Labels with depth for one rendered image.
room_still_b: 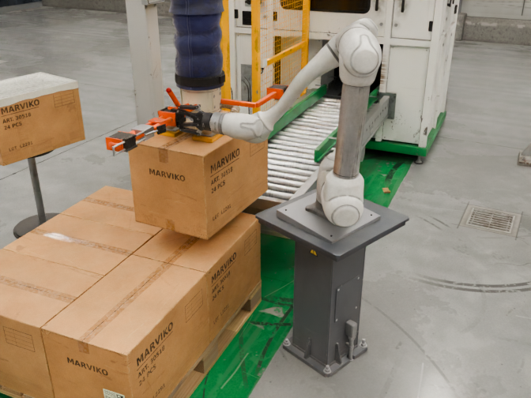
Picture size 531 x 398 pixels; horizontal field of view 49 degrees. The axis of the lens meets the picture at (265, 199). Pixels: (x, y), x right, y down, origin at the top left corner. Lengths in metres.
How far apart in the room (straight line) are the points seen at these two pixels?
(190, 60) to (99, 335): 1.20
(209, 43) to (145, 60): 1.53
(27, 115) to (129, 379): 2.05
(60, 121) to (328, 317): 2.18
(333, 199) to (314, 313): 0.72
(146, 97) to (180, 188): 1.67
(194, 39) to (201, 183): 0.61
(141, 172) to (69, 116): 1.43
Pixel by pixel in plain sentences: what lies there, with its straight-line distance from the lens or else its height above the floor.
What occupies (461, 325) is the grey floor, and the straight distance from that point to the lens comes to 3.36.
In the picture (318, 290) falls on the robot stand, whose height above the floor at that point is 0.42.
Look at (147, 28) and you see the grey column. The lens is 4.04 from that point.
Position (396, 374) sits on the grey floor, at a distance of 2.98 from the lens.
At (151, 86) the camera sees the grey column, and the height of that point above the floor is 0.93.
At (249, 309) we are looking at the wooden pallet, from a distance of 3.25.
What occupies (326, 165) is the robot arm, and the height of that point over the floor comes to 1.02.
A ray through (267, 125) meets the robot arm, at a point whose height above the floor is 1.17.
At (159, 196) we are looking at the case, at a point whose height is 0.83.
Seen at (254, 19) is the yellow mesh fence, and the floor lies 1.33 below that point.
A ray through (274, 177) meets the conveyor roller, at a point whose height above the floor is 0.55.
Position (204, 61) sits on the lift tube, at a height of 1.40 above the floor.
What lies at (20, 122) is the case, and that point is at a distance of 3.85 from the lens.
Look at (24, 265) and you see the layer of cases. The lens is 2.88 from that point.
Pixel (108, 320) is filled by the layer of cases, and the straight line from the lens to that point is 2.41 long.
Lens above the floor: 1.95
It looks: 25 degrees down
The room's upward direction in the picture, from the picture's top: straight up
